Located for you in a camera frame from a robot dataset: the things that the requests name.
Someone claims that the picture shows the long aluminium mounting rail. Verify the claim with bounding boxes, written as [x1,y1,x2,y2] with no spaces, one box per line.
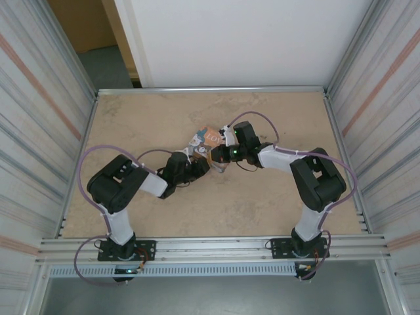
[35,232,393,265]

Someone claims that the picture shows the left corrugated metal side panel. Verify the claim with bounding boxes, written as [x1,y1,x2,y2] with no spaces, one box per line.
[0,0,100,315]

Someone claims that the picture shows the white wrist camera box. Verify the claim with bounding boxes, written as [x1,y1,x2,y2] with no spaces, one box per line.
[176,146,195,165]
[219,123,239,147]

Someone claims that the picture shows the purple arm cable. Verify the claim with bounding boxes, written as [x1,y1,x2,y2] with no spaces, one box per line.
[74,143,184,289]
[226,111,359,282]

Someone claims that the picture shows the small circuit board green light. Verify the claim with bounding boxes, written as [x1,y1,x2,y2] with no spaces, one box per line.
[114,266,144,276]

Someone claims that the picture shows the left aluminium table side rail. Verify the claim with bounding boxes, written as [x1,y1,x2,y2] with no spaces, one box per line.
[58,94,100,238]

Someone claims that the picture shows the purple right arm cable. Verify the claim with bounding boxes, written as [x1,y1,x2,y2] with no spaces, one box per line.
[226,111,359,282]

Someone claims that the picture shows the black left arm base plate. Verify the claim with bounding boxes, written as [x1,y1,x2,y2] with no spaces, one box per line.
[97,240,157,263]

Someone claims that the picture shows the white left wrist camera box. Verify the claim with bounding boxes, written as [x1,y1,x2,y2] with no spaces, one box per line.
[176,146,195,165]

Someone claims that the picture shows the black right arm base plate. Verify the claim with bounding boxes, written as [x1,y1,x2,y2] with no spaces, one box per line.
[268,235,330,261]

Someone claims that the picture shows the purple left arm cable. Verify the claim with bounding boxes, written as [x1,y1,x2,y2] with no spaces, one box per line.
[74,143,184,289]

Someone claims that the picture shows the right corrugated metal side panel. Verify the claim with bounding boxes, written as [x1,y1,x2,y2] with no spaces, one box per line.
[327,0,420,315]

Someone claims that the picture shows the grey slotted cable duct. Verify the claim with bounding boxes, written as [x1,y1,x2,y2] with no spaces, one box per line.
[48,263,298,278]

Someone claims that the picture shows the corrugated metal side panel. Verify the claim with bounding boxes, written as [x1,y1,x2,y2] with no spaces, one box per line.
[0,0,100,315]
[327,0,420,315]

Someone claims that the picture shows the white door frame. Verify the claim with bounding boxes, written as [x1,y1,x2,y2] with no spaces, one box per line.
[100,0,155,89]

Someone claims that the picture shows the thin aluminium table edge rail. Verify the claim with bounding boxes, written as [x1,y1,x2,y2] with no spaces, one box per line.
[96,85,329,97]

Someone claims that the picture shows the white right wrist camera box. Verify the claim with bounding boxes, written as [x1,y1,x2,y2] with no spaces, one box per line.
[219,123,239,147]

